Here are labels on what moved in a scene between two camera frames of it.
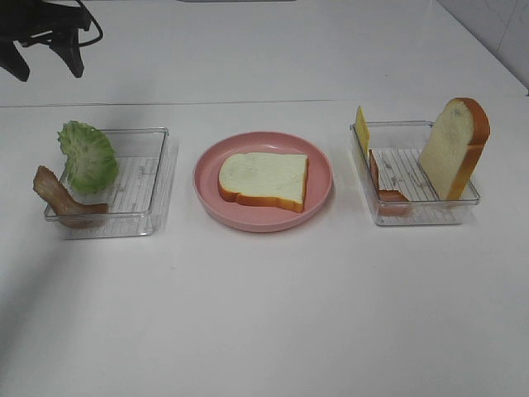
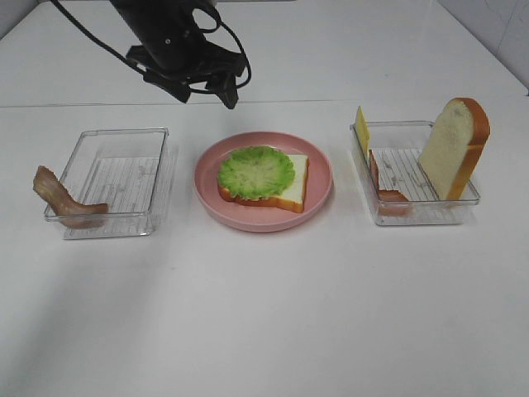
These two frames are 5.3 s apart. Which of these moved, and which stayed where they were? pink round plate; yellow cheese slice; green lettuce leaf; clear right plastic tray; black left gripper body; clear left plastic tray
Moved: black left gripper body; green lettuce leaf
Stayed: clear left plastic tray; yellow cheese slice; clear right plastic tray; pink round plate
